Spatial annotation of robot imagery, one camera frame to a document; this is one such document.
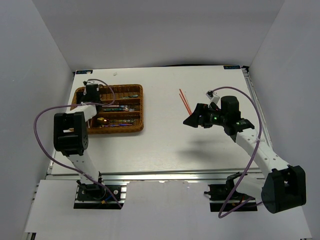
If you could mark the iridescent purple spoon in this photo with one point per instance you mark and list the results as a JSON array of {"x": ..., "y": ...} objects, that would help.
[{"x": 115, "y": 125}]

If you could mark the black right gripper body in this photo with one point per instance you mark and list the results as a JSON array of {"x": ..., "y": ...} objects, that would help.
[{"x": 213, "y": 117}]

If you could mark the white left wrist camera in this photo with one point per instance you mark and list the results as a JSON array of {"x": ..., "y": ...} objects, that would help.
[{"x": 87, "y": 82}]

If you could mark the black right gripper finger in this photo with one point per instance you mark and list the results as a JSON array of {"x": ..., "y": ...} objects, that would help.
[
  {"x": 200, "y": 110},
  {"x": 193, "y": 120}
]

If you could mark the blue right corner label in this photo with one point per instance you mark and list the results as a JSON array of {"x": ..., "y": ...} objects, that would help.
[{"x": 232, "y": 67}]

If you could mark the dark handle fork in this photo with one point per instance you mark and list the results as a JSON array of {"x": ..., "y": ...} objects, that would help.
[{"x": 127, "y": 116}]

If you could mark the iridescent ornate handle spoon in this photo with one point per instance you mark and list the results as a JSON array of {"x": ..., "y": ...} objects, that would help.
[{"x": 105, "y": 121}]

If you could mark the blue left corner label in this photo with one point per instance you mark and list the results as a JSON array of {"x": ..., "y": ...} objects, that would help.
[{"x": 84, "y": 72}]

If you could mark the teal handle fork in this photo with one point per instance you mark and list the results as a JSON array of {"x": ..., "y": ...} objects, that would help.
[{"x": 118, "y": 110}]

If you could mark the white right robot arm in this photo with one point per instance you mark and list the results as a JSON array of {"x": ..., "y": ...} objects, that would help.
[{"x": 284, "y": 186}]

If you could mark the wicker cutlery tray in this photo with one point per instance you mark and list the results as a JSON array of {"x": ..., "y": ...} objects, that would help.
[{"x": 113, "y": 95}]

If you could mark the orange chopstick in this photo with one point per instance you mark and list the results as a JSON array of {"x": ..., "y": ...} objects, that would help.
[
  {"x": 185, "y": 104},
  {"x": 180, "y": 91}
]

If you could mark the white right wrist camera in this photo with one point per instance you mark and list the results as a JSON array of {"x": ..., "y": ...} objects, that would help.
[{"x": 212, "y": 96}]

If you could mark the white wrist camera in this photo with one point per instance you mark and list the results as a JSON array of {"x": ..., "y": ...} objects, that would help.
[
  {"x": 212, "y": 96},
  {"x": 87, "y": 82}
]

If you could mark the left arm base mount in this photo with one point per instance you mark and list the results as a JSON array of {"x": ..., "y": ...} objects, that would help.
[{"x": 95, "y": 197}]

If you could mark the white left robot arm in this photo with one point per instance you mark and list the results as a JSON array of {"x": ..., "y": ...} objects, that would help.
[{"x": 70, "y": 134}]

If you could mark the blue corner label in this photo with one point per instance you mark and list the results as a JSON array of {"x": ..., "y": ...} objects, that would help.
[
  {"x": 232, "y": 67},
  {"x": 84, "y": 72}
]

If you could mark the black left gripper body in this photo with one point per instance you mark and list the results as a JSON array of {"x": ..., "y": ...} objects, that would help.
[{"x": 84, "y": 100}]

